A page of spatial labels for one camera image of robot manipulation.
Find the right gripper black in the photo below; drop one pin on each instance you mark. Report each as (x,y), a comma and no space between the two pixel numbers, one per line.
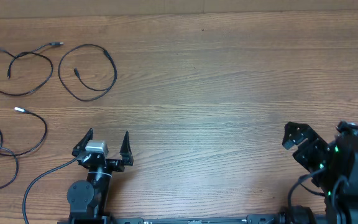
(312,145)

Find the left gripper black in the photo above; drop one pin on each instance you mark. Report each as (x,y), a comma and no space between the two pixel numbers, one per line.
(117,165)

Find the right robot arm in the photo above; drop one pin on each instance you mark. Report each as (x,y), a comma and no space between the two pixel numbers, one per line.
(332,167)

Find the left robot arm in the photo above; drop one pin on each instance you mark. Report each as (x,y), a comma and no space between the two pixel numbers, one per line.
(88,198)

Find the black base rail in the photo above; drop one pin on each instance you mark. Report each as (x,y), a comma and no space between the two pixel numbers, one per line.
(250,219)

